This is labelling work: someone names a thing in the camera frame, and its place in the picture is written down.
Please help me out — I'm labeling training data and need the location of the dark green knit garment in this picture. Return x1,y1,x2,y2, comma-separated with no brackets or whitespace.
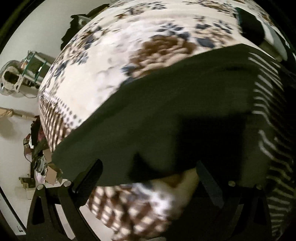
52,44,269,186

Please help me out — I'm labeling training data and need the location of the black clothes pile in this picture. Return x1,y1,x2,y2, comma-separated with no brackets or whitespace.
60,4,110,50

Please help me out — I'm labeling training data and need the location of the black white striped garment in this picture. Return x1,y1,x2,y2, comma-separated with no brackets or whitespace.
247,49,295,240

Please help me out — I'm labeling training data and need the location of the green white storage shelf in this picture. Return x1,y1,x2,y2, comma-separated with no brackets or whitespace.
20,50,55,89

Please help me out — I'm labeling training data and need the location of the dark green plush blanket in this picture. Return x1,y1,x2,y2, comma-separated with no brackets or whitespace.
235,8,288,61

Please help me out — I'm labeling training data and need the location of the floral bed sheet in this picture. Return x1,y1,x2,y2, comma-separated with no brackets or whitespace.
37,0,278,241

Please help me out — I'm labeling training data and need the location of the wooden broom handle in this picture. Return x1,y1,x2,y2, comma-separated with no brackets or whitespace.
0,108,36,121

